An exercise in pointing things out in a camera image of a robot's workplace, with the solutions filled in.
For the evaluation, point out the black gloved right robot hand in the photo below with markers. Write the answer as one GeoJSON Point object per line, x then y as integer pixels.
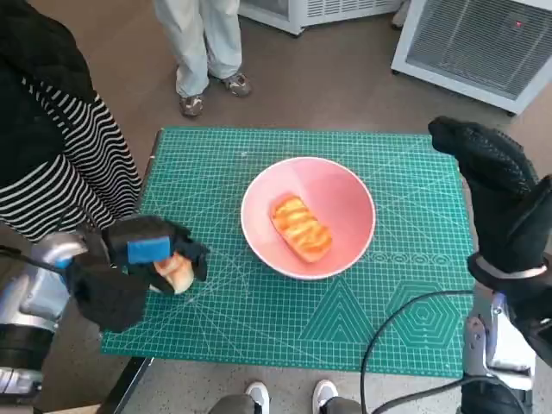
{"type": "Point", "coordinates": [504, 194]}

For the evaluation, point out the bare left hand blue tape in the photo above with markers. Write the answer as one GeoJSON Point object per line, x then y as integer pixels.
{"type": "Point", "coordinates": [142, 233]}

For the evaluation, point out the pale round toy bread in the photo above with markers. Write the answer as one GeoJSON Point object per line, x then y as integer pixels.
{"type": "Point", "coordinates": [179, 278]}

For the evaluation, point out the orange striped toy bread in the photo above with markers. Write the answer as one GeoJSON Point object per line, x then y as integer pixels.
{"type": "Point", "coordinates": [302, 228]}

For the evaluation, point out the pink bowl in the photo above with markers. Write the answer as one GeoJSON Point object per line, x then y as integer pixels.
{"type": "Point", "coordinates": [345, 202]}

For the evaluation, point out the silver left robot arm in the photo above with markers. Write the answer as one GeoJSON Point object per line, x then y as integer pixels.
{"type": "Point", "coordinates": [39, 293]}

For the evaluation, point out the person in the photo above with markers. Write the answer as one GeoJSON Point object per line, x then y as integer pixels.
{"type": "Point", "coordinates": [52, 172]}
{"type": "Point", "coordinates": [259, 394]}
{"type": "Point", "coordinates": [190, 43]}

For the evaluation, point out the green cutting mat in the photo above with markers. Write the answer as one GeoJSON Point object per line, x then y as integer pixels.
{"type": "Point", "coordinates": [259, 323]}

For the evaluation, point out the white appliance with grey grille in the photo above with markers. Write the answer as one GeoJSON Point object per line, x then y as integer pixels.
{"type": "Point", "coordinates": [470, 47]}

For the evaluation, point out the white appliance with louvred vent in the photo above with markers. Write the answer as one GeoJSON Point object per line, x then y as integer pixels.
{"type": "Point", "coordinates": [345, 10]}

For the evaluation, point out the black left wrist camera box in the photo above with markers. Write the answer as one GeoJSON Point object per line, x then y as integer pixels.
{"type": "Point", "coordinates": [108, 306]}

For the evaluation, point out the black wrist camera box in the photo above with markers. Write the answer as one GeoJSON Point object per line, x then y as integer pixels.
{"type": "Point", "coordinates": [108, 306]}
{"type": "Point", "coordinates": [535, 319]}

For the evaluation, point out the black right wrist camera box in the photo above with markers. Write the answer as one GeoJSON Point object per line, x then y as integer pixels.
{"type": "Point", "coordinates": [535, 319]}

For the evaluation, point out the black table frame bar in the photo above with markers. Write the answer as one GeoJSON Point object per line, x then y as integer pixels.
{"type": "Point", "coordinates": [125, 388]}

